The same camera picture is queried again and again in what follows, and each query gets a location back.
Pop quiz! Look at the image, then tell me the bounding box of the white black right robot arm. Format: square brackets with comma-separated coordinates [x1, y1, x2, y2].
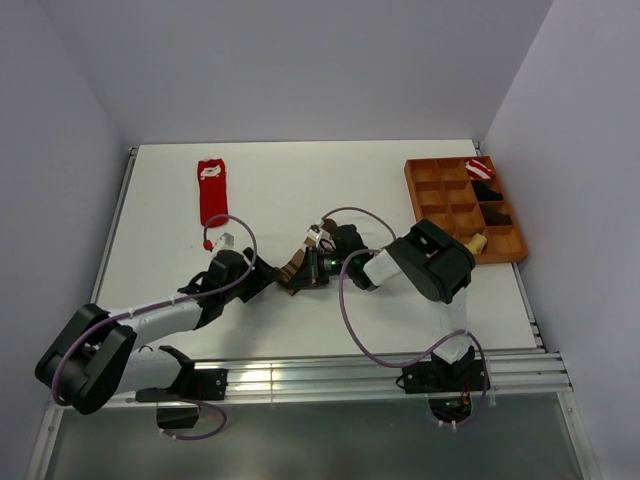
[279, 219, 477, 390]

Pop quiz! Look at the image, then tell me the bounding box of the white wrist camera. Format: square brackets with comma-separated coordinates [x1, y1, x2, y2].
[213, 232, 234, 253]
[304, 218, 330, 245]

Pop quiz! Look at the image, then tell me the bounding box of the red white striped rolled sock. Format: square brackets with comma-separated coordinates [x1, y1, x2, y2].
[464, 157, 496, 180]

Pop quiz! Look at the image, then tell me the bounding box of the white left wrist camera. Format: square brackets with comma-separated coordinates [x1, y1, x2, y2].
[213, 232, 234, 253]

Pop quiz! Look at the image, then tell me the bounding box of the brown striped sock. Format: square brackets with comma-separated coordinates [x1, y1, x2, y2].
[277, 218, 337, 296]

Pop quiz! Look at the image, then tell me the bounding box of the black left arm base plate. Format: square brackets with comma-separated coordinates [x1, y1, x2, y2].
[135, 368, 228, 402]

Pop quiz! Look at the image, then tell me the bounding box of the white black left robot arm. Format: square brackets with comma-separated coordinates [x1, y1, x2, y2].
[35, 248, 278, 415]

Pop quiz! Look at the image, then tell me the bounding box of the dark brown rolled sock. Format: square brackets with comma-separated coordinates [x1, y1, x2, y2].
[479, 202, 513, 227]

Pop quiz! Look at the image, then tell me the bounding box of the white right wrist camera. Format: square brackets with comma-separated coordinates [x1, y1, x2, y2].
[304, 218, 330, 245]

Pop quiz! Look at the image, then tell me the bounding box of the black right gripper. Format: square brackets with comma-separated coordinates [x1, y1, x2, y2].
[289, 245, 354, 289]

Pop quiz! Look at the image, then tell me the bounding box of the yellow sock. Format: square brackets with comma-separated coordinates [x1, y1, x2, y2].
[465, 233, 488, 255]

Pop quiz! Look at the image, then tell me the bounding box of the aluminium frame rail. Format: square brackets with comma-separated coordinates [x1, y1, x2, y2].
[76, 353, 573, 415]

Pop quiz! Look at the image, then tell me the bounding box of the red sock with white pattern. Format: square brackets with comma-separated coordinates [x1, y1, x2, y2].
[197, 159, 228, 228]

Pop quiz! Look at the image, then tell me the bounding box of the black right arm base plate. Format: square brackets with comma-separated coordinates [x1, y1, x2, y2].
[396, 357, 491, 394]

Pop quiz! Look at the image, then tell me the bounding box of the wooden compartment tray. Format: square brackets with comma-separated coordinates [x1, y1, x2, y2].
[404, 156, 529, 264]

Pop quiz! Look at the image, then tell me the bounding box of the black rolled sock upper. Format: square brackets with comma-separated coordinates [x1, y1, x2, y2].
[471, 179, 504, 202]

